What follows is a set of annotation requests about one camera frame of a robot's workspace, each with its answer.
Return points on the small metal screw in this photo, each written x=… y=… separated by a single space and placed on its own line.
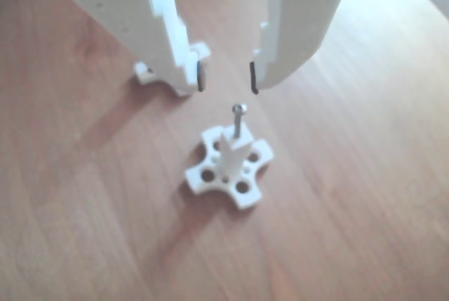
x=239 y=122

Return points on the white cross-base post stand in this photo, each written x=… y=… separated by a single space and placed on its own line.
x=231 y=160
x=142 y=73

